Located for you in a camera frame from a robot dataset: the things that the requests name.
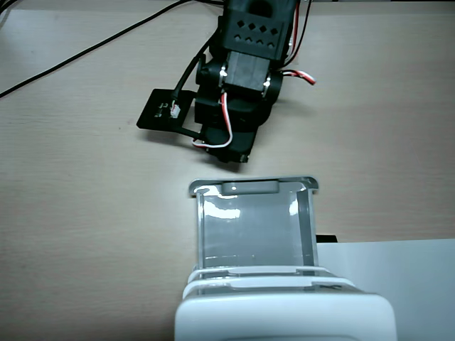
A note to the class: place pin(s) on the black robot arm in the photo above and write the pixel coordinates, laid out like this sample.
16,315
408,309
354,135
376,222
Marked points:
249,32

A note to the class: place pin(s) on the white drawer cabinet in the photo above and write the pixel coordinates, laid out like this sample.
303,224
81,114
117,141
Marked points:
284,312

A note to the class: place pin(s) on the small black block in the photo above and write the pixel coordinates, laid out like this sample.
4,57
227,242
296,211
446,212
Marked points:
327,239

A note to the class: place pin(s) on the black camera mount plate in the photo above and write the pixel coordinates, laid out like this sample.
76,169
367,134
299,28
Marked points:
156,110

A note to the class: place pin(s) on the clear grey plastic drawer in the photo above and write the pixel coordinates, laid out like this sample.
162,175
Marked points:
252,227

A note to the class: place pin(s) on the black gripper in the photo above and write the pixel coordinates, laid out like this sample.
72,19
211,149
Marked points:
237,150

